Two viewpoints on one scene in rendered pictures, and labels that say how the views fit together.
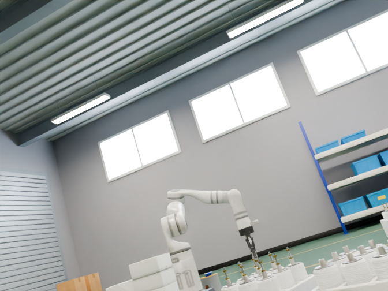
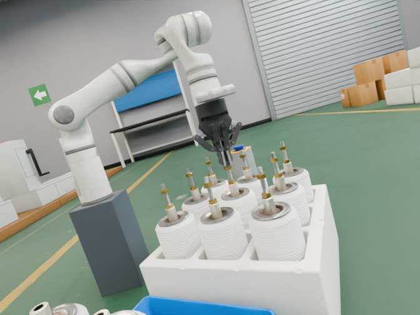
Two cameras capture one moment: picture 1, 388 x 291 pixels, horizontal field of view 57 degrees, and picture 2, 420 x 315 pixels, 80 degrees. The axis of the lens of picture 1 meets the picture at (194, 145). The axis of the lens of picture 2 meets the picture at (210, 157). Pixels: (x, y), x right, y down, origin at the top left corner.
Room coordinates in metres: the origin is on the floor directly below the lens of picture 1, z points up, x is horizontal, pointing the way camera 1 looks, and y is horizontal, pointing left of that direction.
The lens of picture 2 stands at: (1.71, -0.71, 0.45)
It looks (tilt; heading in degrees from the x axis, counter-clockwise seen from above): 9 degrees down; 75
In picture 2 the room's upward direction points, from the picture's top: 16 degrees counter-clockwise
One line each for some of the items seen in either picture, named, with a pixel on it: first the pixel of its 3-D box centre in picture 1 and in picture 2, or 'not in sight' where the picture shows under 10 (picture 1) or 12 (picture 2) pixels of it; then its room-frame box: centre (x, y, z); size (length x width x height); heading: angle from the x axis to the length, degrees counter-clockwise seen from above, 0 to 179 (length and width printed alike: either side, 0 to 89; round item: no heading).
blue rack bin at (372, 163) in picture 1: (365, 166); not in sight; (5.97, -2.56, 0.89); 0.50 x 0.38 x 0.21; 164
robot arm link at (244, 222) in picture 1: (246, 220); (207, 88); (1.90, -0.14, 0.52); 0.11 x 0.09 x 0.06; 89
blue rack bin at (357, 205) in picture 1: (352, 206); not in sight; (6.09, -2.15, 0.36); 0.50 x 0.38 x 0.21; 164
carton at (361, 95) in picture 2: not in sight; (362, 94); (5.05, 2.28, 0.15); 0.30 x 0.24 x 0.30; 72
